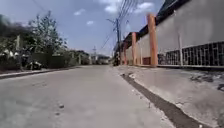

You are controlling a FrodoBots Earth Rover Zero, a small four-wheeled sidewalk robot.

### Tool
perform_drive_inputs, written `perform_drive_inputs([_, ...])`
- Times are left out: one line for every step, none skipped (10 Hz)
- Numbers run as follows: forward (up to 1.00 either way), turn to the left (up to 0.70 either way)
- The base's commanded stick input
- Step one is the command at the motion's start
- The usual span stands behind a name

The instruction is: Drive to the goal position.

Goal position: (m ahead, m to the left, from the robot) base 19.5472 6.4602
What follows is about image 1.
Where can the utility pole with crossarm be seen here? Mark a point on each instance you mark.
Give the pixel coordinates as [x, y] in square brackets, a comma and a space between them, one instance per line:
[118, 40]

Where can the grey concrete road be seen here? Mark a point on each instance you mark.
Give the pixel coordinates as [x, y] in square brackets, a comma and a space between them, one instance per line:
[76, 96]

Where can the concrete pavement with dark gutter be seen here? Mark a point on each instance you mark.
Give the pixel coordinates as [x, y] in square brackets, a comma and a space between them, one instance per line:
[180, 90]

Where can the leafy green tree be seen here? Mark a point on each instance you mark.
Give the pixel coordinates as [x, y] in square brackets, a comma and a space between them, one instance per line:
[45, 35]

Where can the narrow concrete kerb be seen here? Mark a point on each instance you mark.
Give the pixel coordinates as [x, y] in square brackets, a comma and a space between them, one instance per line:
[26, 72]

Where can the low green fence wall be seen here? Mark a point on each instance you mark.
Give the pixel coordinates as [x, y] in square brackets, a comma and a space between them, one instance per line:
[50, 60]

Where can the grey wall with orange pillars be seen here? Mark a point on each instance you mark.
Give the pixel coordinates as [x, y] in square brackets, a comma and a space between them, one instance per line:
[186, 36]

